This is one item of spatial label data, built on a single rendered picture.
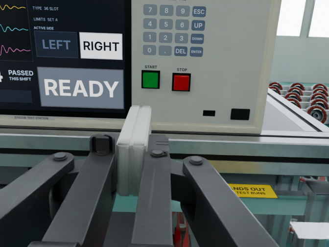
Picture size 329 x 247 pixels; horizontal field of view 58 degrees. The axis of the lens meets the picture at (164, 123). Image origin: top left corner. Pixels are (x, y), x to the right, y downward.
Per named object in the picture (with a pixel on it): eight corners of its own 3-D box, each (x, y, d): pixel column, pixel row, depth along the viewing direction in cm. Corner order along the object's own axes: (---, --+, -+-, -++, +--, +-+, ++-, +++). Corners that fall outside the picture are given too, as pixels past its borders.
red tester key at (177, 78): (188, 90, 37) (189, 76, 36) (174, 90, 37) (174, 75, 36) (187, 88, 38) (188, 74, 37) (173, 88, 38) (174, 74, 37)
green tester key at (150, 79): (157, 87, 36) (157, 73, 36) (143, 87, 36) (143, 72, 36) (157, 86, 37) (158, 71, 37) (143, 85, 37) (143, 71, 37)
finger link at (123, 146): (130, 197, 15) (116, 196, 15) (140, 143, 22) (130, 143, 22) (130, 144, 14) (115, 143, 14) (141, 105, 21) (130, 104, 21)
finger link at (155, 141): (142, 175, 13) (210, 177, 13) (148, 133, 18) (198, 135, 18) (142, 204, 14) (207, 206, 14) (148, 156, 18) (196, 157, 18)
